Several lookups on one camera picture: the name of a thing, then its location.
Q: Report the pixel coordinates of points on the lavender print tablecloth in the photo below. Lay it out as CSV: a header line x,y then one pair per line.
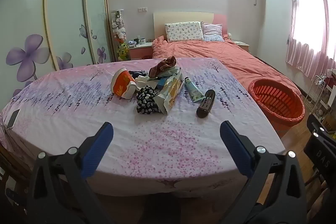
x,y
157,148

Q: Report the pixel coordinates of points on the orange plastic laundry basket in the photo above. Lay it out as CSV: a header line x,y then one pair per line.
x,y
273,100

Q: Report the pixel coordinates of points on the flower print sliding wardrobe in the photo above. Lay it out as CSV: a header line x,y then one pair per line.
x,y
65,16

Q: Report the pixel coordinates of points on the pale green cream tube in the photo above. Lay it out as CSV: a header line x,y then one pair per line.
x,y
193,91

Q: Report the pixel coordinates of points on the white sock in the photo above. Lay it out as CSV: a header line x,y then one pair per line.
x,y
141,80

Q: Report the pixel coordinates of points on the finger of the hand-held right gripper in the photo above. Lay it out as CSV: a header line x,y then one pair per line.
x,y
315,124

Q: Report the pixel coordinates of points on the white wall sockets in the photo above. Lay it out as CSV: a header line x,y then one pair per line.
x,y
142,9

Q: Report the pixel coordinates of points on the yellow white tissue packet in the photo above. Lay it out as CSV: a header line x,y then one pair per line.
x,y
170,95

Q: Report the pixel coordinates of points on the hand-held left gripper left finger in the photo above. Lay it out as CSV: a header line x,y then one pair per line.
x,y
98,150

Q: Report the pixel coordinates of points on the white mug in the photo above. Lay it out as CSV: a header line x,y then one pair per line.
x,y
142,41

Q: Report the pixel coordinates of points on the pink curtain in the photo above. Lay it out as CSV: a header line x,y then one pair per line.
x,y
309,29

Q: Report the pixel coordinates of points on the orange instant noodle cup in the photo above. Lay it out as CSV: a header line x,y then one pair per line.
x,y
122,83

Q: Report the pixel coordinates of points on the pale green cloth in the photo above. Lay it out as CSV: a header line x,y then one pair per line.
x,y
172,71

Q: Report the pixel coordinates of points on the bed with orange cover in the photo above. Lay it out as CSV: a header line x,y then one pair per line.
x,y
210,50

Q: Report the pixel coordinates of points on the blue white packet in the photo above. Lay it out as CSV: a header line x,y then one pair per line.
x,y
161,83

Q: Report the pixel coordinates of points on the black woven mesh cloth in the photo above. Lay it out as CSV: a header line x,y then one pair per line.
x,y
147,100

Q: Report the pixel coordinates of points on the dark blue sock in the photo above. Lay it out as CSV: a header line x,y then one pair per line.
x,y
137,73

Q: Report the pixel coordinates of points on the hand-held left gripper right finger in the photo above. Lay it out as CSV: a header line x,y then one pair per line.
x,y
235,148

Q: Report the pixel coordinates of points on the pink ruffled pillow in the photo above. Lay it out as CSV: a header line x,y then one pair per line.
x,y
213,32

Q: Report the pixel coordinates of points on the pink nightstand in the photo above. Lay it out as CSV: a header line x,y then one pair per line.
x,y
140,52

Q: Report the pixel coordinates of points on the white smartphone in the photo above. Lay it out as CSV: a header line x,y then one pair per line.
x,y
12,119

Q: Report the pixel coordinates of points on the white floral pillow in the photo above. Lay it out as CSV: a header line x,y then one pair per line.
x,y
183,31

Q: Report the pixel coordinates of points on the clear tube of plush toys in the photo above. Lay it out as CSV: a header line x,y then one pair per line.
x,y
119,32

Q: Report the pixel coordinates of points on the red plaid cloth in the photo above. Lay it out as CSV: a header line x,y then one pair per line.
x,y
162,66

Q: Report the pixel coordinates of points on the cream and pink headboard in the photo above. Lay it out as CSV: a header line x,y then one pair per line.
x,y
183,18

